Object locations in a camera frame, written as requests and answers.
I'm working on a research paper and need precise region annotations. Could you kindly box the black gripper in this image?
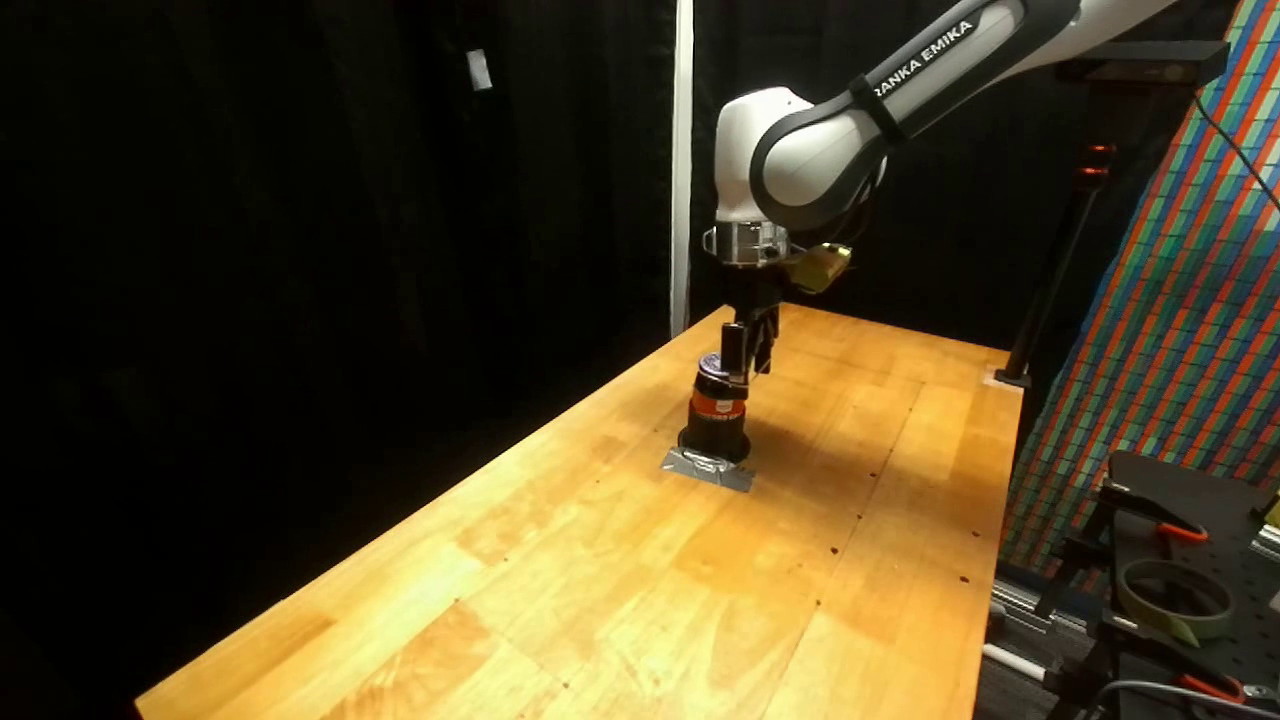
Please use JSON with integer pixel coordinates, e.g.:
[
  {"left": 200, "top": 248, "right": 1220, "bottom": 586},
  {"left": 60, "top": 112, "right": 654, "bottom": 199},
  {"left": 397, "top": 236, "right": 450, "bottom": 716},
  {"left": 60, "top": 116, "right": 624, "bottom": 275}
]
[{"left": 726, "top": 270, "right": 779, "bottom": 377}]

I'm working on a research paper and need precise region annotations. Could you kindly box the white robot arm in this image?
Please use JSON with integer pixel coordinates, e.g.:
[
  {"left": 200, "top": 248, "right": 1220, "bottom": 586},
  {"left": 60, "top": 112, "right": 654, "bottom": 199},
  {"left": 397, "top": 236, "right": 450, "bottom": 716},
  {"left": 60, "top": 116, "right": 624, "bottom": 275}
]
[{"left": 705, "top": 0, "right": 1175, "bottom": 274}]

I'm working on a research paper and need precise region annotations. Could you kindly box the grey tape patch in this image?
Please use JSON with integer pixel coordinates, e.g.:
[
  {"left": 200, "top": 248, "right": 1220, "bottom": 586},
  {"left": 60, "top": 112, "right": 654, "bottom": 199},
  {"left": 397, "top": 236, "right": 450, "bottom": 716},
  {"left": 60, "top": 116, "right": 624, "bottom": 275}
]
[{"left": 662, "top": 450, "right": 752, "bottom": 494}]

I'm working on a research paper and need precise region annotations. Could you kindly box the black tripod stand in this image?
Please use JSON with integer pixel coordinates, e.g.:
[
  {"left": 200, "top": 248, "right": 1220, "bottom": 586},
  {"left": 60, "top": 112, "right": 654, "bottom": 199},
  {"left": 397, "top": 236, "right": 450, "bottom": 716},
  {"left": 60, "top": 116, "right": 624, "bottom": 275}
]
[{"left": 997, "top": 41, "right": 1229, "bottom": 387}]

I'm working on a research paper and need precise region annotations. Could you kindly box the colourful striped panel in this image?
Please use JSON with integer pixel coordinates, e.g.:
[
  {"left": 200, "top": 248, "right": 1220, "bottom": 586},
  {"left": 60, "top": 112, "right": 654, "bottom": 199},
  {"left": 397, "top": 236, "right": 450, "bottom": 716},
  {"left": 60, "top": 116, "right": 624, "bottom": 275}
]
[{"left": 999, "top": 0, "right": 1280, "bottom": 572}]

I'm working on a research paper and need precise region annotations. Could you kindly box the black perforated breadboard plate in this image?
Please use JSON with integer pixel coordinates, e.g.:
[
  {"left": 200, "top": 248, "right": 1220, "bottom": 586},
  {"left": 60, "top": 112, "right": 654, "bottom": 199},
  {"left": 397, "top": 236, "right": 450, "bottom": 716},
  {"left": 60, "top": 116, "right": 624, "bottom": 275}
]
[{"left": 1077, "top": 453, "right": 1280, "bottom": 690}]

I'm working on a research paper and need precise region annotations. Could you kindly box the roll of tape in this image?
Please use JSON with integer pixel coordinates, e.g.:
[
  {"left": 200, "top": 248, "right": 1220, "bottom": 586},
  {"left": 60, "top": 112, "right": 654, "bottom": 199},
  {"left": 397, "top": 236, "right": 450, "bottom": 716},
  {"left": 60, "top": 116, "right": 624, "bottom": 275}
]
[{"left": 1115, "top": 558, "right": 1234, "bottom": 649}]

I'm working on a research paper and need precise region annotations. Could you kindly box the left orange-handled clamp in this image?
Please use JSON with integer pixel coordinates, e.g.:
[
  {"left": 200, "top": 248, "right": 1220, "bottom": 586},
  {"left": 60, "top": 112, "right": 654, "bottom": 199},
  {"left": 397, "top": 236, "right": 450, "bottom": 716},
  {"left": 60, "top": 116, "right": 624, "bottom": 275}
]
[{"left": 1096, "top": 486, "right": 1213, "bottom": 543}]

